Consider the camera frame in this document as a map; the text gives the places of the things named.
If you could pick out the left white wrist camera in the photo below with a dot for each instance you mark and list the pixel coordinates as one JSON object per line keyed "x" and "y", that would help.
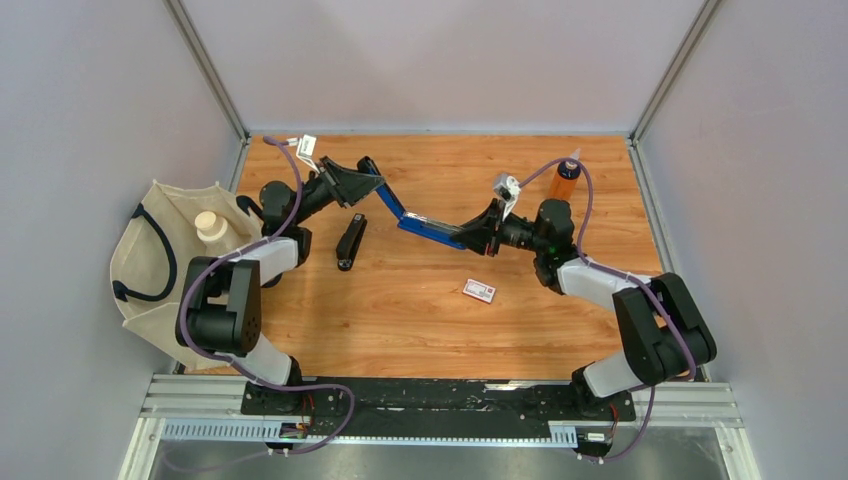
{"x": 304, "y": 150}

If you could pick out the orange glue bottle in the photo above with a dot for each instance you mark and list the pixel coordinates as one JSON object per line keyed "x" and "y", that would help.
{"x": 565, "y": 178}

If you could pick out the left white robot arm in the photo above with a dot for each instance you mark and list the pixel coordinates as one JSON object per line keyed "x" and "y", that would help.
{"x": 220, "y": 314}

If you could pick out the cream bottle in bag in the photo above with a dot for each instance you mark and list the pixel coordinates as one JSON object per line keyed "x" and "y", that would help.
{"x": 214, "y": 232}

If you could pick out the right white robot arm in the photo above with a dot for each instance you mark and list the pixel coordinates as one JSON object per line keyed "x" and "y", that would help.
{"x": 663, "y": 333}

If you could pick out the beige tote bag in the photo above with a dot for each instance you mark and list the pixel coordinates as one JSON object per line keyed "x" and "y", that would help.
{"x": 148, "y": 266}

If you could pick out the white red staple box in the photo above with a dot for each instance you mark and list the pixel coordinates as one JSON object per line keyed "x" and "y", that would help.
{"x": 479, "y": 291}

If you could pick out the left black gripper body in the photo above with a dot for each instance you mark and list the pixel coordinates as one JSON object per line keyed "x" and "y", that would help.
{"x": 317, "y": 192}

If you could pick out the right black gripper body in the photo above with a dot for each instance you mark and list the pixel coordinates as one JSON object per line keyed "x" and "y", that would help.
{"x": 518, "y": 233}

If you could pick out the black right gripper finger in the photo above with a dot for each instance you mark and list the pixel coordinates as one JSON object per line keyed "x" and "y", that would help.
{"x": 490, "y": 219}
{"x": 478, "y": 237}

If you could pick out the black stapler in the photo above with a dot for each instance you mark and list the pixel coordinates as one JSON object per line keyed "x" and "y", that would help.
{"x": 349, "y": 243}

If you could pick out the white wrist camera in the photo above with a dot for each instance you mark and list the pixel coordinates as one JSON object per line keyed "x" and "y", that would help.
{"x": 507, "y": 190}
{"x": 304, "y": 150}

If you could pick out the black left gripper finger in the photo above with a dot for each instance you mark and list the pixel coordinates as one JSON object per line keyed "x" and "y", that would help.
{"x": 354, "y": 187}
{"x": 332, "y": 172}

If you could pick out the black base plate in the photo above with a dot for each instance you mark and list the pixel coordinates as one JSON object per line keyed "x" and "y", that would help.
{"x": 418, "y": 408}

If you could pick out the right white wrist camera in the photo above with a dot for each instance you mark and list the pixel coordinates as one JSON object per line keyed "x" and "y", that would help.
{"x": 507, "y": 190}

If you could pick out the blue stapler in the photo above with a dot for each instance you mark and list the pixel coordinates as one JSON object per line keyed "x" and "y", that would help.
{"x": 416, "y": 224}

